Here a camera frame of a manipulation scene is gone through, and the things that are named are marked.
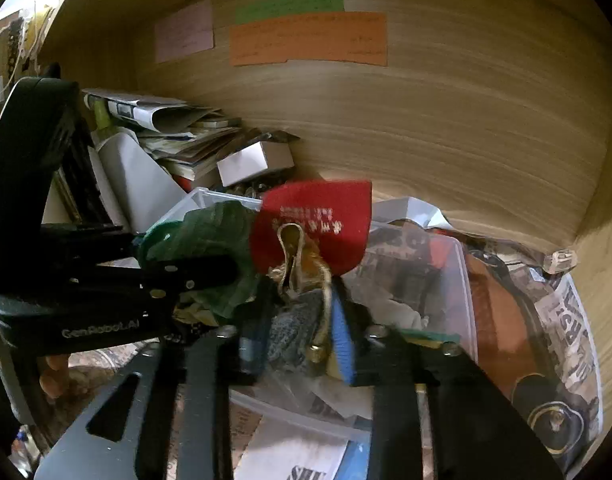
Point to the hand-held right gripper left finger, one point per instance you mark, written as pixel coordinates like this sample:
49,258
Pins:
250,352

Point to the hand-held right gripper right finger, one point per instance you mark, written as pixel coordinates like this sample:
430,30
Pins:
343,347

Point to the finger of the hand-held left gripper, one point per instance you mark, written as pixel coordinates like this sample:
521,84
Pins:
186,266
156,294

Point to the green cloth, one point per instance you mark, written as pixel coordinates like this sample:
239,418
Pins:
206,240

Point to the grey knitted cloth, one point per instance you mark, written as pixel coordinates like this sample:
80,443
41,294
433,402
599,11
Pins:
296,327

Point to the clear plastic storage box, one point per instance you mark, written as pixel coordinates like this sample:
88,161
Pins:
435,285

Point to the red fabric pouch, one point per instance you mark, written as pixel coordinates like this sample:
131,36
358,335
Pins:
311,220

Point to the person's left hand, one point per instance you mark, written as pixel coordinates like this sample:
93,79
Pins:
52,376

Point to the white plastic bag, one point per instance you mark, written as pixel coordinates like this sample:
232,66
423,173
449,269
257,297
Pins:
400,312

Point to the large white paper sheet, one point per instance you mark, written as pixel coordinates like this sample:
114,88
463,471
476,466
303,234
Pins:
136,185

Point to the small white box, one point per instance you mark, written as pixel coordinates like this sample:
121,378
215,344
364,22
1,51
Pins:
253,162

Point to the black lace headband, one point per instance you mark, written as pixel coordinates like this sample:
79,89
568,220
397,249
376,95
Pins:
15,45

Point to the stack of papers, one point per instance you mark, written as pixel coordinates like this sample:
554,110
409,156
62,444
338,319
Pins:
186,130

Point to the silver plastic bag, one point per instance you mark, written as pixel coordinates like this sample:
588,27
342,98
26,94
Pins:
410,217

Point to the pink sticky note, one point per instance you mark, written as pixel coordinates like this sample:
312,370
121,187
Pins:
185,32

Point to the small clear hair clip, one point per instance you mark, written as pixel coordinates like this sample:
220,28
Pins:
560,261

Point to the wooden shelf unit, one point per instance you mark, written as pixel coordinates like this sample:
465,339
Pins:
435,130

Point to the orange sticky note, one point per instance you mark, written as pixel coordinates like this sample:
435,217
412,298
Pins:
311,40

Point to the green sticky note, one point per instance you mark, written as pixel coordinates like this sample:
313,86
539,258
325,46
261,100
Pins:
288,7

